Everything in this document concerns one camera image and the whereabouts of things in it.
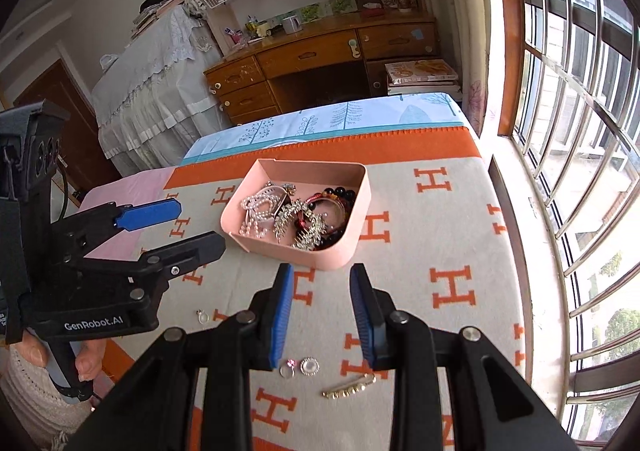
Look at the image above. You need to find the beige curtain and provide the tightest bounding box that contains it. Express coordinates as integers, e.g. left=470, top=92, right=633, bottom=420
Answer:
left=402, top=0, right=493, bottom=136

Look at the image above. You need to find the white strap watch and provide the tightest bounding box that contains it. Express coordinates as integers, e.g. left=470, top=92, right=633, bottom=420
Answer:
left=262, top=183, right=296, bottom=212

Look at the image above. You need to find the black cable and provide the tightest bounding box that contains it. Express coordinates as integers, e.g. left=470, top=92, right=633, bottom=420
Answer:
left=56, top=153, right=72, bottom=224

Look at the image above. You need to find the orange and beige printed blanket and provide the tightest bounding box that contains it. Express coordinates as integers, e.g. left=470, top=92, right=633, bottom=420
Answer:
left=100, top=126, right=533, bottom=451

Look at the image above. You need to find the red woven bracelet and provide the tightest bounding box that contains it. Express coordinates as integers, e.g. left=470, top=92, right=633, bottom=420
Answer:
left=299, top=196, right=351, bottom=234

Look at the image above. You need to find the window with metal grille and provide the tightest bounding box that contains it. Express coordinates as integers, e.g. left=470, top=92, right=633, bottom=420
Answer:
left=487, top=0, right=640, bottom=442

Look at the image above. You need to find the stack of books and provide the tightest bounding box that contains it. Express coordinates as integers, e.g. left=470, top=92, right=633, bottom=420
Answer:
left=131, top=0, right=188, bottom=39

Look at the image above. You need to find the pink plastic box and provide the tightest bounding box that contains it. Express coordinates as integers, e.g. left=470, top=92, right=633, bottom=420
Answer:
left=220, top=158, right=372, bottom=272

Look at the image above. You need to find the piano under white cover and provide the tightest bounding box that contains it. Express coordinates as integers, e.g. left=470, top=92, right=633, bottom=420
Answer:
left=91, top=0, right=236, bottom=176

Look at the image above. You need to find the brown wooden door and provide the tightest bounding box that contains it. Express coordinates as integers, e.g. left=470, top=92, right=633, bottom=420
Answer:
left=12, top=58, right=123, bottom=186

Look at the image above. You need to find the blue tree-print sheet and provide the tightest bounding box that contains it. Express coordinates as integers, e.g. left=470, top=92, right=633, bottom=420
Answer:
left=181, top=92, right=466, bottom=166

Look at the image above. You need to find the black bead bracelet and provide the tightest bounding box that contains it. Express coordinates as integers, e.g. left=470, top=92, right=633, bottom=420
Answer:
left=320, top=186, right=359, bottom=249

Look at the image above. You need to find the white pearl necklace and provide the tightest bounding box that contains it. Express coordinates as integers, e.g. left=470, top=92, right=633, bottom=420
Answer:
left=239, top=191, right=281, bottom=239

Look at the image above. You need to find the person's left forearm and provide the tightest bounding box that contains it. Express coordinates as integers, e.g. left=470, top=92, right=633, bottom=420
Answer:
left=0, top=343, right=101, bottom=449

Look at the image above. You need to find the stack of magazines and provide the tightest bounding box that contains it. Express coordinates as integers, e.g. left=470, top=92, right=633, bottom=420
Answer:
left=384, top=59, right=463, bottom=96

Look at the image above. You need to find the person's left hand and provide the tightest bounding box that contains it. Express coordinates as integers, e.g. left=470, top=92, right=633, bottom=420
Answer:
left=20, top=333, right=107, bottom=382

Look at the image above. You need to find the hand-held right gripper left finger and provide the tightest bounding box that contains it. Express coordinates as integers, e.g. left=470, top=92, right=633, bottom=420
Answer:
left=65, top=262, right=295, bottom=451

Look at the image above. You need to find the silver rhinestone hair comb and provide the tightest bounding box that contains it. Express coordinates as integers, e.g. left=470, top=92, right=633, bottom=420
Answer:
left=272, top=198, right=331, bottom=252

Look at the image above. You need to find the gold hair clip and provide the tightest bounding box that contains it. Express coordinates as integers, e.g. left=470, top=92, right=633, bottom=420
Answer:
left=321, top=373, right=377, bottom=399

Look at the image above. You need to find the pink bed sheet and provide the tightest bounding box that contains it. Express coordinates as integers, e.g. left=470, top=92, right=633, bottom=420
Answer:
left=77, top=166, right=178, bottom=262

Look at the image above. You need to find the wooden desk with drawers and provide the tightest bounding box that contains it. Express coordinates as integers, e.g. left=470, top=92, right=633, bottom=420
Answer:
left=204, top=11, right=441, bottom=128

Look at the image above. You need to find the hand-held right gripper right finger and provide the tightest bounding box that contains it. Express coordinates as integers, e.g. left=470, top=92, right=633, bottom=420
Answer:
left=349, top=263, right=578, bottom=451

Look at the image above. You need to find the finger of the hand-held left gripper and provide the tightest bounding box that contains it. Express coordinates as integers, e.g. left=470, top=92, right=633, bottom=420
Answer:
left=50, top=198, right=182, bottom=262
left=65, top=231, right=227, bottom=304

